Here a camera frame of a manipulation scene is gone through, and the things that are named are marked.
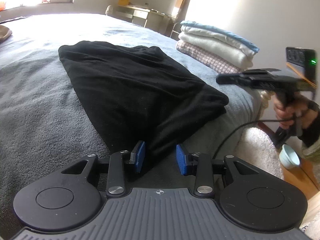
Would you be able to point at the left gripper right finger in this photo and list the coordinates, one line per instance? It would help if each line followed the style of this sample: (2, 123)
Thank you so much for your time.
(198, 165)

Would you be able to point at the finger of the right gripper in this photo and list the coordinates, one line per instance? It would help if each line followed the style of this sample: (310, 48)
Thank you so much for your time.
(233, 79)

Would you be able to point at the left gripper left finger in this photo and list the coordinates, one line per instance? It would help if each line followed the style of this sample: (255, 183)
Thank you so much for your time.
(123, 165)

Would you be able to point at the black t-shirt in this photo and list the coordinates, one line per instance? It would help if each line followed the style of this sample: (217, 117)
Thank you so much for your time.
(139, 94)

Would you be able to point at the folded clothes stack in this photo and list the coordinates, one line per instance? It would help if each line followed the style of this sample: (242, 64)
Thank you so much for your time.
(218, 49)

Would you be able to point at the beige clothes pile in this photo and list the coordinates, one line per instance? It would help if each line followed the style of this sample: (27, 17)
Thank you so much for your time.
(5, 33)

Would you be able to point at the person right hand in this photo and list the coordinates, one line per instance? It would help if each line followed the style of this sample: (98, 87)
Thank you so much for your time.
(299, 107)

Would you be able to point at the metal shoe rack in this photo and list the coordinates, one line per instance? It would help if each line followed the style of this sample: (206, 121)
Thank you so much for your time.
(176, 30)

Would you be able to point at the white low cabinet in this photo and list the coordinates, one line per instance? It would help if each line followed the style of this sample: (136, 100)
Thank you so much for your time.
(147, 18)

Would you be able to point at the grey bed blanket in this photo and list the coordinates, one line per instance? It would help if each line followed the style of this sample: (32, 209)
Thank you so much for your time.
(43, 124)

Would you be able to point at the light blue bowl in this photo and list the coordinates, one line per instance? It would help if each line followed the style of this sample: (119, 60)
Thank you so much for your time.
(288, 157)

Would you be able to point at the orange item on sill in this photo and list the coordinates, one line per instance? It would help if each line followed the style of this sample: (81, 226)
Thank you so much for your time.
(2, 6)

